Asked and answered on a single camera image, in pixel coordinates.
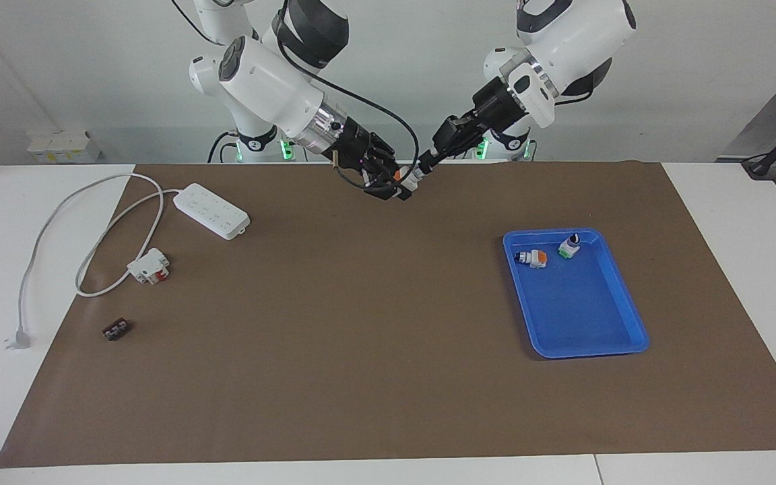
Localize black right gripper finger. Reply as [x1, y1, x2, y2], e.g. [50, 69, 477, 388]
[369, 138, 403, 179]
[361, 176, 414, 202]

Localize brown table mat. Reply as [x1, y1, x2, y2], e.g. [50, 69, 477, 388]
[0, 162, 776, 469]

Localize white power strip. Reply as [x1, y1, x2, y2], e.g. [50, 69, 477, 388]
[173, 183, 251, 240]

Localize blue plastic tray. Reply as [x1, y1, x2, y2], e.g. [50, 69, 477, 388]
[503, 228, 650, 360]

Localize white red circuit breaker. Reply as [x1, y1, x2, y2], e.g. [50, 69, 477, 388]
[127, 248, 170, 286]

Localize white boxes stack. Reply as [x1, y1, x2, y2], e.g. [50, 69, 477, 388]
[28, 130, 102, 164]

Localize small black terminal block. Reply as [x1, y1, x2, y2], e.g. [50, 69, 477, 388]
[102, 318, 135, 342]

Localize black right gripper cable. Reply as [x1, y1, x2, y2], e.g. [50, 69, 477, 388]
[171, 0, 422, 193]

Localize black base cable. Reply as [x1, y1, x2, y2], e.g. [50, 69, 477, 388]
[207, 131, 237, 164]

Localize white power cable with plug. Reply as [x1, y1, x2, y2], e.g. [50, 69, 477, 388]
[4, 172, 181, 351]

